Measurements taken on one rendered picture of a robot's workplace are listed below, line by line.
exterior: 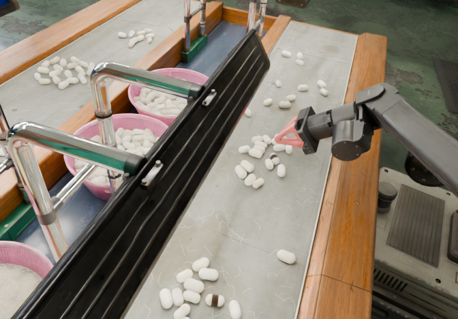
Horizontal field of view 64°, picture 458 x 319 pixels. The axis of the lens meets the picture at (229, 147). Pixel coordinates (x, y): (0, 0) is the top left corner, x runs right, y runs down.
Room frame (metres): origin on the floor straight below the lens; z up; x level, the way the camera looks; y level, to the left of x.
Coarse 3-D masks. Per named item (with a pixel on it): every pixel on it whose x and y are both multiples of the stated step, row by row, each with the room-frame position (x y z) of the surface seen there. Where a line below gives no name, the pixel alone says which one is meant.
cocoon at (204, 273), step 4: (204, 268) 0.36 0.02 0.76; (200, 272) 0.35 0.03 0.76; (204, 272) 0.35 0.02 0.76; (208, 272) 0.35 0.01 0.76; (212, 272) 0.35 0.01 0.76; (216, 272) 0.35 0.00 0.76; (200, 276) 0.35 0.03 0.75; (204, 276) 0.35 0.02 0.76; (208, 276) 0.35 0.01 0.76; (212, 276) 0.35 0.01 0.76; (216, 276) 0.35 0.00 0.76; (212, 280) 0.34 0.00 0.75
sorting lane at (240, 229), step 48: (288, 48) 1.35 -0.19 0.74; (336, 48) 1.40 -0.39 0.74; (336, 96) 1.04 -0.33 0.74; (240, 144) 0.75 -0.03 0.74; (240, 192) 0.57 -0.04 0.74; (288, 192) 0.59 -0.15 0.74; (192, 240) 0.43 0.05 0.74; (240, 240) 0.44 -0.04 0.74; (288, 240) 0.46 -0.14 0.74; (144, 288) 0.32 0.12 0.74; (240, 288) 0.34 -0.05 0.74; (288, 288) 0.35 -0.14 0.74
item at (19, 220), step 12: (0, 108) 0.51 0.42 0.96; (0, 120) 0.50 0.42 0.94; (0, 132) 0.50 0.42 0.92; (0, 144) 0.50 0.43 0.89; (0, 168) 0.47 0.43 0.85; (12, 168) 0.50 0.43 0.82; (24, 192) 0.50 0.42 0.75; (24, 204) 0.49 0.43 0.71; (12, 216) 0.46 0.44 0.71; (24, 216) 0.47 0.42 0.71; (36, 216) 0.49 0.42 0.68; (0, 228) 0.43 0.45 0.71; (12, 228) 0.44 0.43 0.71; (24, 228) 0.46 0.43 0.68; (0, 240) 0.41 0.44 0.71; (12, 240) 0.42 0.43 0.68
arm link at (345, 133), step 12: (360, 96) 0.63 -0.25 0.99; (372, 96) 0.61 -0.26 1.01; (360, 108) 0.61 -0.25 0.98; (360, 120) 0.58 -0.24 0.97; (372, 120) 0.62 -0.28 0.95; (336, 132) 0.57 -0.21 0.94; (348, 132) 0.56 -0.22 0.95; (360, 132) 0.55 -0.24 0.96; (372, 132) 0.58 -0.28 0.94; (336, 144) 0.54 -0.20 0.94; (348, 144) 0.54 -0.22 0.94; (360, 144) 0.53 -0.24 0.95; (336, 156) 0.55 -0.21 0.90; (348, 156) 0.54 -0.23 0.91
